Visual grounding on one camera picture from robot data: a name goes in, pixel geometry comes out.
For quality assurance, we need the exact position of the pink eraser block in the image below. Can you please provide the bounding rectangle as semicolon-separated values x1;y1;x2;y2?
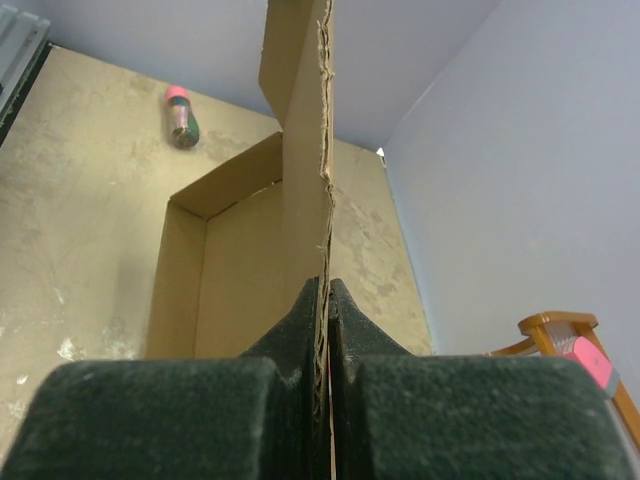
562;336;620;399

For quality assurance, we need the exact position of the brown cardboard box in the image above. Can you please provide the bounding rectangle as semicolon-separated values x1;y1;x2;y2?
144;1;334;479

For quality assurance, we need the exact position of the small pink green object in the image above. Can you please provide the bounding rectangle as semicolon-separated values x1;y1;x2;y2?
165;85;200;150

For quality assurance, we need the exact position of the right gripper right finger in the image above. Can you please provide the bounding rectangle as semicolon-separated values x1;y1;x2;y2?
329;279;635;479

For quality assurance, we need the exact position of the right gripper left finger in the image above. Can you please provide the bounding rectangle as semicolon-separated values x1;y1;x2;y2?
1;279;320;479

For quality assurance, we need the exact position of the wooden three-tier rack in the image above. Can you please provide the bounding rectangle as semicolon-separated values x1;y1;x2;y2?
488;311;639;447

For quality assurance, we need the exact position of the aluminium extrusion frame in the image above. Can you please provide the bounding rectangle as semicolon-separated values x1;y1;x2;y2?
1;4;52;142

